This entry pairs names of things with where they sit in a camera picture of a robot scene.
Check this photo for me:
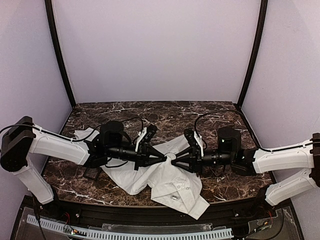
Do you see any white button shirt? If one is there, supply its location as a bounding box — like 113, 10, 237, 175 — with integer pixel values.
73, 126, 211, 221

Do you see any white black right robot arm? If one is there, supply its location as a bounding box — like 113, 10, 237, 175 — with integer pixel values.
171, 127, 320, 208

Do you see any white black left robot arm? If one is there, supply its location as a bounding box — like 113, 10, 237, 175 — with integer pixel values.
0, 116, 166, 205

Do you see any black square box near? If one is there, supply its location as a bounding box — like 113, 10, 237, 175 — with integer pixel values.
82, 167, 102, 181

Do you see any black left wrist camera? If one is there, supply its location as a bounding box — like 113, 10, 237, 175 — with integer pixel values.
99, 120, 158, 152

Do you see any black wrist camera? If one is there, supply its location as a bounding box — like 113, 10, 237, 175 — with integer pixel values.
99, 120, 158, 152
183, 126, 242, 156

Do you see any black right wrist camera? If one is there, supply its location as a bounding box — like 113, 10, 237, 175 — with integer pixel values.
183, 126, 242, 156

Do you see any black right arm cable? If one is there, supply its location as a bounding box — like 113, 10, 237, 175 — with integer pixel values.
194, 110, 316, 152

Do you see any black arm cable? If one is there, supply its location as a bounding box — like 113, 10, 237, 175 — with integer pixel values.
194, 110, 316, 152
0, 124, 36, 153

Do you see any black front table rail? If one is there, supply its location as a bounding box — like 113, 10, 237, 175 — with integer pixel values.
48, 198, 276, 227

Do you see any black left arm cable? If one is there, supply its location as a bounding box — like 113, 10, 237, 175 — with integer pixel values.
0, 124, 36, 153

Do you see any white slotted cable duct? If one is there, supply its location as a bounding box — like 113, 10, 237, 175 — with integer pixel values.
26, 214, 234, 240

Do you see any black right frame post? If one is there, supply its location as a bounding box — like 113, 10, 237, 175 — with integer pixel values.
237, 0, 269, 109

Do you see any black frame post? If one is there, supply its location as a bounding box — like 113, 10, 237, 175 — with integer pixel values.
44, 0, 76, 108
237, 0, 269, 109

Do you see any black left frame post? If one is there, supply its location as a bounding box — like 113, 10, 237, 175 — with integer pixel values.
44, 0, 76, 108

